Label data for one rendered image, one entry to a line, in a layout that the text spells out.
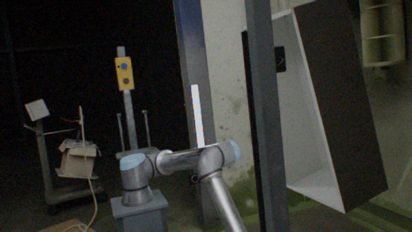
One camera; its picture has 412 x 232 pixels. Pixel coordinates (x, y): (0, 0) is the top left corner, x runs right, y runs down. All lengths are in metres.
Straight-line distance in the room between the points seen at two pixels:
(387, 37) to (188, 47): 1.62
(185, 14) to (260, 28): 2.01
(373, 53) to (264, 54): 2.43
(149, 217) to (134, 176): 0.24
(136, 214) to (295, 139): 1.28
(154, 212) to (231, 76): 1.38
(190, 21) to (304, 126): 1.21
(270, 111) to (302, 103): 1.78
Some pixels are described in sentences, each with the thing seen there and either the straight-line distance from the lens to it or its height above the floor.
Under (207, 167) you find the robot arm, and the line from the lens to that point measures 1.58.
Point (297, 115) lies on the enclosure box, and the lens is 2.64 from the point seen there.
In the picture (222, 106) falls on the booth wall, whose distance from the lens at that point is 2.90.
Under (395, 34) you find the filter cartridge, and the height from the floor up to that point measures 1.49.
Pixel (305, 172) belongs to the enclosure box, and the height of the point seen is 0.53.
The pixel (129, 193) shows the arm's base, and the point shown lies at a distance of 2.09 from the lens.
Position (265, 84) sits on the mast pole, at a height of 1.30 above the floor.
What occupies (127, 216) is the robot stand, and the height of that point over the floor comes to 0.61.
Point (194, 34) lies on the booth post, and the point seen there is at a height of 1.67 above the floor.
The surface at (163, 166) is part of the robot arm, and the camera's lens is 2.08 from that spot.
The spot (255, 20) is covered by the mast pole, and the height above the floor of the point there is 1.45.
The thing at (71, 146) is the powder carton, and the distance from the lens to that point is 4.15.
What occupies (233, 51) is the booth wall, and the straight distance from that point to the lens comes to 2.95.
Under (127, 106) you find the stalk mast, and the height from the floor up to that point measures 1.15.
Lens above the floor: 1.33
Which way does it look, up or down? 6 degrees down
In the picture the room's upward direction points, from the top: 6 degrees counter-clockwise
